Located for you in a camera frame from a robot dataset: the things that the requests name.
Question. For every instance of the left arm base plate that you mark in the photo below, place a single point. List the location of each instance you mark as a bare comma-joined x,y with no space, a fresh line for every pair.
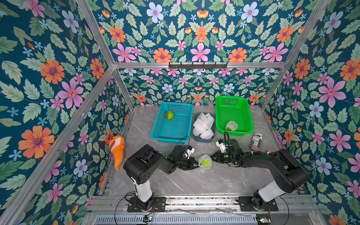
154,204

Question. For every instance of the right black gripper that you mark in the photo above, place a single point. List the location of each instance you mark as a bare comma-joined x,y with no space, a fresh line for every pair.
219,157

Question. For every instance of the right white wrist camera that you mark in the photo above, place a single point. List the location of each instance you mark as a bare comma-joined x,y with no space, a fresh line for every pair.
222,146

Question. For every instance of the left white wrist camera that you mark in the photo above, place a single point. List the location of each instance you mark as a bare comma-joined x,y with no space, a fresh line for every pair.
189,151

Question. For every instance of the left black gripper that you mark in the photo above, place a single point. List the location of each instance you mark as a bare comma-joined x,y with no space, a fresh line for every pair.
190,161

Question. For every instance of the white foam net sleeve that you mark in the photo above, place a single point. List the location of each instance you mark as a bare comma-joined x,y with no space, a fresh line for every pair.
234,125

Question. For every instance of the black hook rail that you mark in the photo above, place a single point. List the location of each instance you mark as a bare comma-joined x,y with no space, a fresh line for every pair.
198,65

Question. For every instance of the orange clownfish plush toy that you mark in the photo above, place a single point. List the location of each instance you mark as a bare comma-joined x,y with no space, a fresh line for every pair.
117,146

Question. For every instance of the green plastic basket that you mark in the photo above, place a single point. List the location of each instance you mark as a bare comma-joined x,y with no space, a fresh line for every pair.
230,108

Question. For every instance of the teal plastic basket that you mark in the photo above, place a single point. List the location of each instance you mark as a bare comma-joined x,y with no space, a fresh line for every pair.
176,130

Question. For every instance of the green custard apple back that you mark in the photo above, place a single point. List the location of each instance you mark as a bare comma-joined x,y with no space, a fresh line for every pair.
169,115

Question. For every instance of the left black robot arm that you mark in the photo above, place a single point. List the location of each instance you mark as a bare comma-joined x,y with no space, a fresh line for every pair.
142,165

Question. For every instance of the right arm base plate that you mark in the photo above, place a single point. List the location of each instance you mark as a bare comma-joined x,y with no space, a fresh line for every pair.
256,204

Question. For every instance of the white foam net back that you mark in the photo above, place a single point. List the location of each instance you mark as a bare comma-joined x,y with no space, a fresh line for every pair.
204,125

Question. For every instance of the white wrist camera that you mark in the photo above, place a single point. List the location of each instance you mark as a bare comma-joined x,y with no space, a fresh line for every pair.
222,146
189,151

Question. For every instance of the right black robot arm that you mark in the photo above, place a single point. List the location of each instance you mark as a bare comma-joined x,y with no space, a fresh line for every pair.
288,174

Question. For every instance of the patterned black white can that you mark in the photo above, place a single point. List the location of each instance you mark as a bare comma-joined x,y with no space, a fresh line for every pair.
256,141

